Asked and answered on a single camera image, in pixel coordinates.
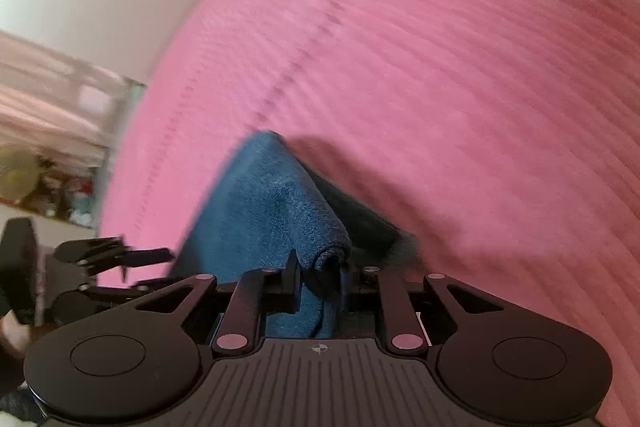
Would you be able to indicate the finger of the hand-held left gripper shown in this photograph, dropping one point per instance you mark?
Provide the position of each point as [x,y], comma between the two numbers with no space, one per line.
[110,293]
[115,252]

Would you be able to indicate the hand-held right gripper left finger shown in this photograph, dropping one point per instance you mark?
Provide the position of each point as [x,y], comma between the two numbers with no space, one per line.
[291,279]

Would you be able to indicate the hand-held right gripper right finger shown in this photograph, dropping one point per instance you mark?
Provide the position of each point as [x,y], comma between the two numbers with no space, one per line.
[352,279]

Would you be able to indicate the pile of dark blue clothes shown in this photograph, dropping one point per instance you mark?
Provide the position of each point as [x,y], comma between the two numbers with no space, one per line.
[270,212]

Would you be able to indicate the person's left hand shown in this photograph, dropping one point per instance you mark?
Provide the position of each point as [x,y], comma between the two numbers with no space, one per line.
[12,332]

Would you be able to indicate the yellow fan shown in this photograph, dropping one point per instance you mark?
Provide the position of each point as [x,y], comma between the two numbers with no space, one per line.
[17,177]

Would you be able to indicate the pink curtain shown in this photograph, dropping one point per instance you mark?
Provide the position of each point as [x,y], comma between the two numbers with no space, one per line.
[50,92]

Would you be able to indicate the pink bed blanket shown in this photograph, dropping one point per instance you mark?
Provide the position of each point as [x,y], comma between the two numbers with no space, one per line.
[425,82]

